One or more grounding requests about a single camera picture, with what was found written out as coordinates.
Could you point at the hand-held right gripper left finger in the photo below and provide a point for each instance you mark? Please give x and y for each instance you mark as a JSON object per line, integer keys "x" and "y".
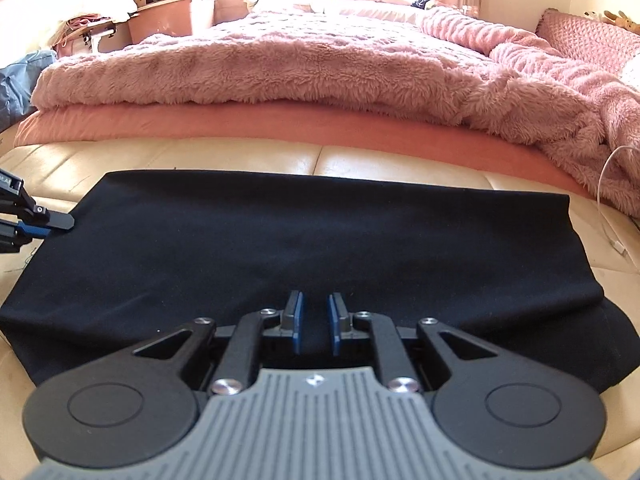
{"x": 297, "y": 322}

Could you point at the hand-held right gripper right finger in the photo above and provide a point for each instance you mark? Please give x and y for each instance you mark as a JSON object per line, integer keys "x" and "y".
{"x": 333, "y": 324}

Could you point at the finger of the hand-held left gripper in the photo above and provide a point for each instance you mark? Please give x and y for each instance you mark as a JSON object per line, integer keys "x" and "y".
{"x": 55, "y": 219}
{"x": 32, "y": 231}

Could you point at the black pants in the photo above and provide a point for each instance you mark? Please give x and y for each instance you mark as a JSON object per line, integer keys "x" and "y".
{"x": 300, "y": 240}

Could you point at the blue plastic bag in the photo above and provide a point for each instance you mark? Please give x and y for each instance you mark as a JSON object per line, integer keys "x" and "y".
{"x": 20, "y": 90}

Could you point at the white cloth pile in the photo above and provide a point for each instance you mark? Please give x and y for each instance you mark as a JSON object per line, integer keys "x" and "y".
{"x": 85, "y": 7}

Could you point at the salmon pink bed sheet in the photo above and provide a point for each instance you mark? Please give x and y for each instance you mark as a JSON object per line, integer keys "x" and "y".
{"x": 250, "y": 122}

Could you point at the brown plastic storage bin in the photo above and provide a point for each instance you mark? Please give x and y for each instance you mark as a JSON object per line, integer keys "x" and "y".
{"x": 172, "y": 17}

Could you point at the pink fluffy blanket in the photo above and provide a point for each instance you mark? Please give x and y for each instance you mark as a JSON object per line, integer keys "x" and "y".
{"x": 300, "y": 65}

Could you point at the pink quilted headboard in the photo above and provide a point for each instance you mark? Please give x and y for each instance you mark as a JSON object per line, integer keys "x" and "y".
{"x": 585, "y": 40}

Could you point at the brown plush toy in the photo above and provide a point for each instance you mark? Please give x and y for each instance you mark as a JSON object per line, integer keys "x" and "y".
{"x": 617, "y": 20}

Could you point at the white chair frame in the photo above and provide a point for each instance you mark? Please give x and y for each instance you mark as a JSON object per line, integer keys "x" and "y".
{"x": 95, "y": 35}

